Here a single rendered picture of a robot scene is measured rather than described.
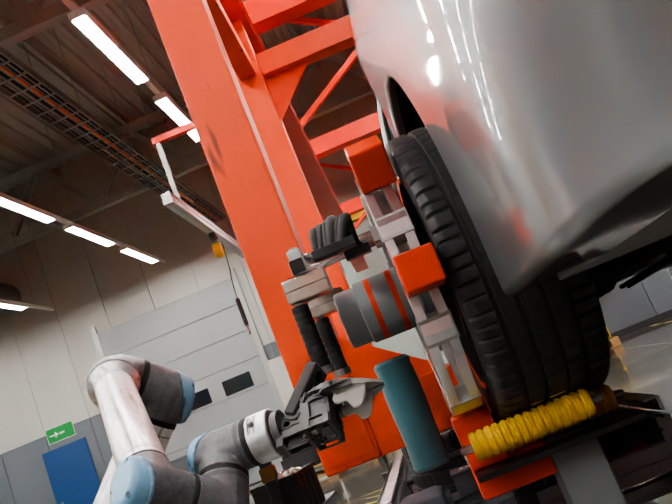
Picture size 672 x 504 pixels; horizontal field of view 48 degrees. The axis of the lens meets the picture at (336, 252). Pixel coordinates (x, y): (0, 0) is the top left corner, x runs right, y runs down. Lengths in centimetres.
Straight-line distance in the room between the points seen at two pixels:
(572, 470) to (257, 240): 107
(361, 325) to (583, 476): 54
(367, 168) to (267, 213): 73
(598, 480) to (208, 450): 78
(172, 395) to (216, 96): 94
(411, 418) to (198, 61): 127
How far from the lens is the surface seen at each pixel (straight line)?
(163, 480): 129
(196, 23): 244
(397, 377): 174
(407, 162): 147
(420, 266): 131
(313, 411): 135
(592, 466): 165
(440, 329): 139
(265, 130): 434
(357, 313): 161
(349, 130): 804
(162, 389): 182
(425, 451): 174
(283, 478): 214
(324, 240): 149
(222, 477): 136
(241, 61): 428
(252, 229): 219
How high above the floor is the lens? 67
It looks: 11 degrees up
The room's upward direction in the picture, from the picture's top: 22 degrees counter-clockwise
